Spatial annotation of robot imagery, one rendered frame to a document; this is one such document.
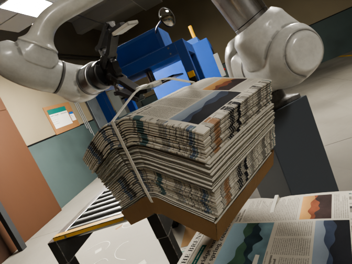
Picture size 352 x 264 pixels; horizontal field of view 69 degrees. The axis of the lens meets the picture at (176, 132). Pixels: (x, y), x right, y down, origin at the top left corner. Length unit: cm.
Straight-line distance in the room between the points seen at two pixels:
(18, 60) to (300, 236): 77
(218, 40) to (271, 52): 902
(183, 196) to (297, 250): 24
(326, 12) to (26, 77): 990
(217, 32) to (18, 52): 913
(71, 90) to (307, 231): 70
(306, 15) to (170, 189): 976
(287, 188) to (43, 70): 84
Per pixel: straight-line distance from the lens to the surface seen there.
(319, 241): 59
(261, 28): 72
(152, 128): 44
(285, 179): 95
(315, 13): 1019
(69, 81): 82
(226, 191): 47
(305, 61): 70
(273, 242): 61
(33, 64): 79
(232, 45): 93
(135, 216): 67
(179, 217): 54
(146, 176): 54
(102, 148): 61
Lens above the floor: 120
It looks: 9 degrees down
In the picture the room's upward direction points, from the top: 24 degrees counter-clockwise
